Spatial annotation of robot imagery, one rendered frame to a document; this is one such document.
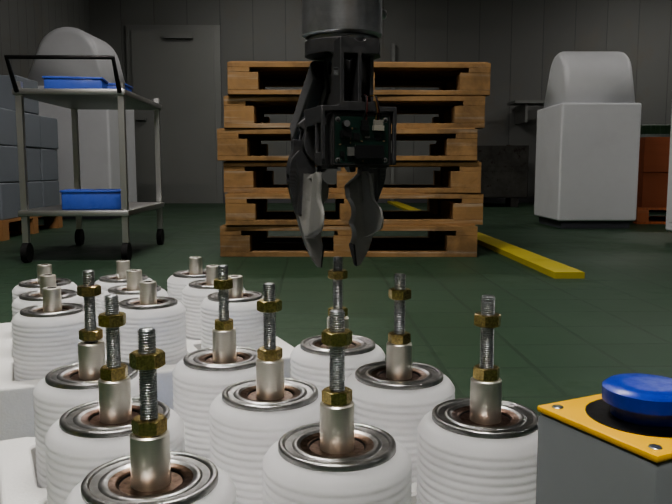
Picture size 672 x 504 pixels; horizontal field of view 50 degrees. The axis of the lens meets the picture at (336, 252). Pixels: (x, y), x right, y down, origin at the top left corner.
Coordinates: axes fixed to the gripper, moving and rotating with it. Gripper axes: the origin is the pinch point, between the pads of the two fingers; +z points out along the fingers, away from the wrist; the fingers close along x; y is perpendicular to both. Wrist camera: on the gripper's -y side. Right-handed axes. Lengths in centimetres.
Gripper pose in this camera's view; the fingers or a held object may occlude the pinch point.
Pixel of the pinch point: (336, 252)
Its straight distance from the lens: 71.8
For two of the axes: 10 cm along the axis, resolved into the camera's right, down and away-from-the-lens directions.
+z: 0.0, 9.9, 1.2
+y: 2.9, 1.1, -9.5
